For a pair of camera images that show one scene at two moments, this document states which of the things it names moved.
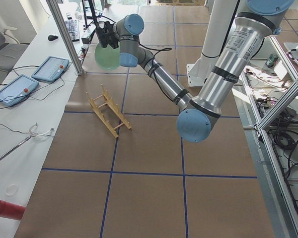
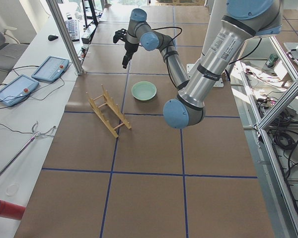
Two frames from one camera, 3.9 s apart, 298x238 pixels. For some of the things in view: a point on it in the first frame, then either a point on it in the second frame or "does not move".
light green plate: x=108 y=58 to x=143 y=90
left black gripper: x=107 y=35 to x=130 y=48
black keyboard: x=73 y=28 does not move
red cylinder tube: x=0 y=208 does not move
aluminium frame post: x=66 y=34 does not move
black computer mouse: x=51 y=37 does not move
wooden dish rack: x=114 y=107 does not move
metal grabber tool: x=32 y=135 to x=36 y=134
